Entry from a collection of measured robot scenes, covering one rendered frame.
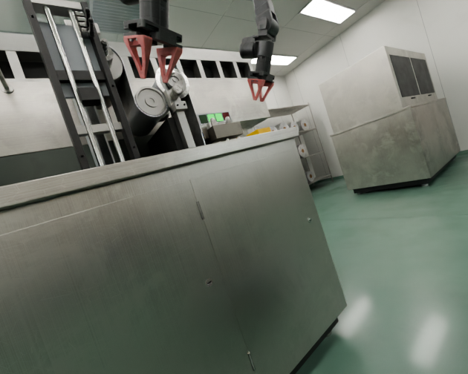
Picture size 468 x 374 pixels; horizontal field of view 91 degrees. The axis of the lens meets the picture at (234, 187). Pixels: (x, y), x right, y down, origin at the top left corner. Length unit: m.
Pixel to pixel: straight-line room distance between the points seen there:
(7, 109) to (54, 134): 0.17
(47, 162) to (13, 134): 0.15
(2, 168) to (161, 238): 0.79
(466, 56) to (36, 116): 5.04
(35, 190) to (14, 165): 0.67
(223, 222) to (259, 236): 0.15
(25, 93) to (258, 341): 1.31
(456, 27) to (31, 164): 5.15
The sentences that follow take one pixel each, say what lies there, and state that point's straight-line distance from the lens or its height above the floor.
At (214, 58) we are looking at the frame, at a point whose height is 1.59.
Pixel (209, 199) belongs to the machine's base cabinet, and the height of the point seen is 0.74.
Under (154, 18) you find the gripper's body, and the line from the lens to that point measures 0.58.
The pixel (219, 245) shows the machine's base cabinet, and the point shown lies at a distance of 0.71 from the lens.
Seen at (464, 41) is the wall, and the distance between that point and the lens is 5.08.
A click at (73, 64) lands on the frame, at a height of 1.26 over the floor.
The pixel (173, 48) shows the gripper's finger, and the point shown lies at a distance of 0.60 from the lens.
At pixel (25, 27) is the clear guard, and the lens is 1.51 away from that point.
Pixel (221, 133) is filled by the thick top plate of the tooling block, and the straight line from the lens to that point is 1.06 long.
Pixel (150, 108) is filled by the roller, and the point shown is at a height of 1.15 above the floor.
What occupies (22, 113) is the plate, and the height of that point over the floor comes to 1.31.
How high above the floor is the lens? 0.78
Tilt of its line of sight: 2 degrees down
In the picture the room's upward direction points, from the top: 18 degrees counter-clockwise
